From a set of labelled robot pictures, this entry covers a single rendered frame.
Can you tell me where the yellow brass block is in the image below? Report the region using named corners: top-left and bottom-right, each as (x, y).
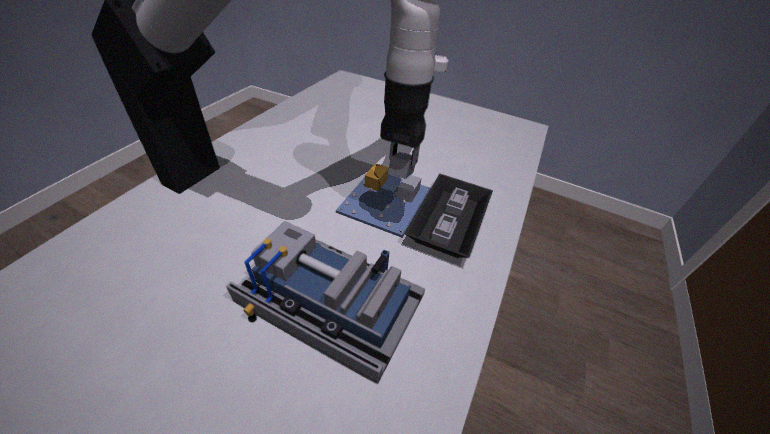
top-left (365, 163), bottom-right (389, 191)

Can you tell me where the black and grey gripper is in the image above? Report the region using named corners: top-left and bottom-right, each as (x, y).
top-left (380, 43), bottom-right (448, 167)

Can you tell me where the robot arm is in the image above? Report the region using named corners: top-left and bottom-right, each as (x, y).
top-left (132, 0), bottom-right (440, 53)

